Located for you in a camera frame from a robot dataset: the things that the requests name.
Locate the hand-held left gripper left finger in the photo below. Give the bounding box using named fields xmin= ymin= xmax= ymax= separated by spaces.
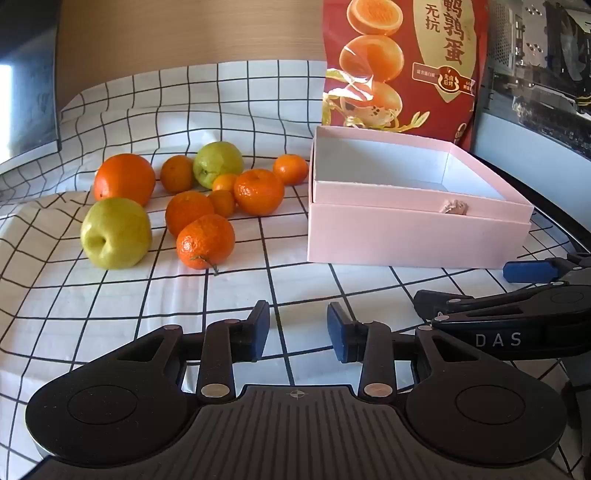
xmin=111 ymin=300 xmax=271 ymax=401

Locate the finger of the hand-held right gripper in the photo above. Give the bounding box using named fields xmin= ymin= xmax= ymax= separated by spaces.
xmin=412 ymin=284 xmax=566 ymax=324
xmin=502 ymin=251 xmax=591 ymax=283

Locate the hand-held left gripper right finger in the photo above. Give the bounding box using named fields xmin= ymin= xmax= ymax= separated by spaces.
xmin=327 ymin=303 xmax=481 ymax=401

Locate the pink gift box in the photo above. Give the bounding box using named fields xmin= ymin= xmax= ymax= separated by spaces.
xmin=307 ymin=126 xmax=535 ymax=269

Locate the tangerine with stem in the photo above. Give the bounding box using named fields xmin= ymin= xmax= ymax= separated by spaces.
xmin=176 ymin=213 xmax=236 ymax=276

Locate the green apple back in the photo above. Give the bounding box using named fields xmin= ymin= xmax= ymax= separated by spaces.
xmin=192 ymin=141 xmax=245 ymax=190

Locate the green apple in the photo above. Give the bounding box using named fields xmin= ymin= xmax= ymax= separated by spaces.
xmin=80 ymin=198 xmax=153 ymax=270
xmin=192 ymin=141 xmax=245 ymax=190

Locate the green apple front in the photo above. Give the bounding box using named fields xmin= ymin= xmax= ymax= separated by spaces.
xmin=80 ymin=198 xmax=153 ymax=270

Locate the large orange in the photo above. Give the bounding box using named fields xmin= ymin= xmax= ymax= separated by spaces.
xmin=93 ymin=154 xmax=157 ymax=208

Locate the white checked tablecloth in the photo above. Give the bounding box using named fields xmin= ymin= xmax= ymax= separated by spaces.
xmin=0 ymin=59 xmax=591 ymax=467

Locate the printed hardware box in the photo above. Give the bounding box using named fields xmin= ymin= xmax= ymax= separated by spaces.
xmin=470 ymin=0 xmax=591 ymax=232

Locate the red printed snack bag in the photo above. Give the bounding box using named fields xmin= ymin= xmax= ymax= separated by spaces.
xmin=321 ymin=0 xmax=490 ymax=153

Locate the black monitor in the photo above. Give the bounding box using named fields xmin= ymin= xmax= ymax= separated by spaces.
xmin=0 ymin=0 xmax=63 ymax=162

